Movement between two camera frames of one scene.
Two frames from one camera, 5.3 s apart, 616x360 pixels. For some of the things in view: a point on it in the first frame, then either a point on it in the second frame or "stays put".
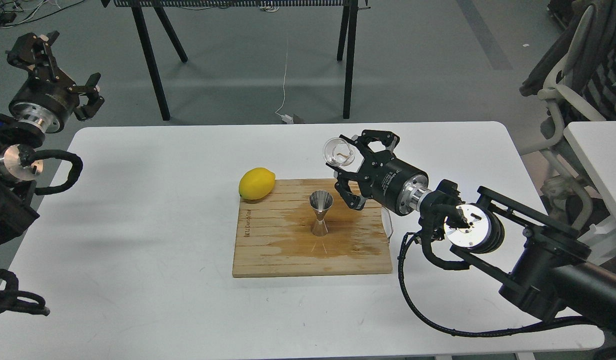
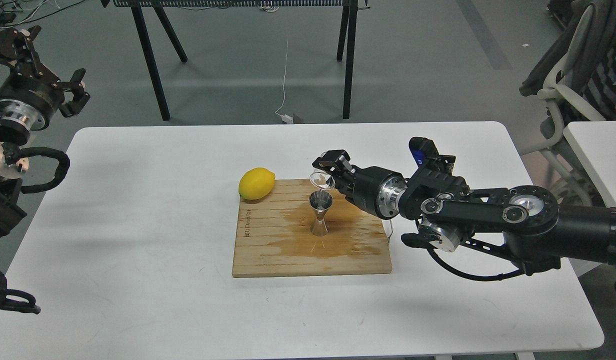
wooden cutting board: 275,237 stays put
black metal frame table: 345,49 stays put
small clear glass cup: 338,152 → 322,180
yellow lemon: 256,183 stays put
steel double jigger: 320,201 stays put
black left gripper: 44,100 → 25,97
